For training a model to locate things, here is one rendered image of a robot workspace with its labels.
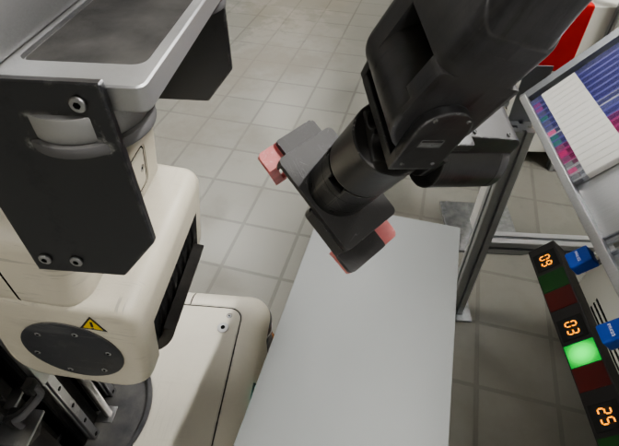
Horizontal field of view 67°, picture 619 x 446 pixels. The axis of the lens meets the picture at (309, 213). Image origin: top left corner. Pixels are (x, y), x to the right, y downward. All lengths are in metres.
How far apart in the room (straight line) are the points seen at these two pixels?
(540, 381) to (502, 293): 0.28
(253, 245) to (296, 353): 0.96
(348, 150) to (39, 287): 0.30
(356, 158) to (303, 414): 0.37
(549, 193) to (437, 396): 1.42
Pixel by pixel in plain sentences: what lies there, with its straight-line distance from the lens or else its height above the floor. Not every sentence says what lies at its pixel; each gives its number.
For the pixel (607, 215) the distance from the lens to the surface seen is 0.73.
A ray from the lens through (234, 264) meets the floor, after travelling 1.53.
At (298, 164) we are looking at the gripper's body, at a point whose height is 0.91.
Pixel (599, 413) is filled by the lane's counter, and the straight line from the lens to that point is 0.64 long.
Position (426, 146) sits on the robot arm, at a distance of 0.29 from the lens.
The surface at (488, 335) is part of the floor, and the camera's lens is 1.45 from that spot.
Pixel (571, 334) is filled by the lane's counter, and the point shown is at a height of 0.65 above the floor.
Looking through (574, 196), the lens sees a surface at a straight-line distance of 0.74.
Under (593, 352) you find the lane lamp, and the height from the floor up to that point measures 0.66.
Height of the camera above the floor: 1.16
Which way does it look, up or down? 44 degrees down
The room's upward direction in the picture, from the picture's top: straight up
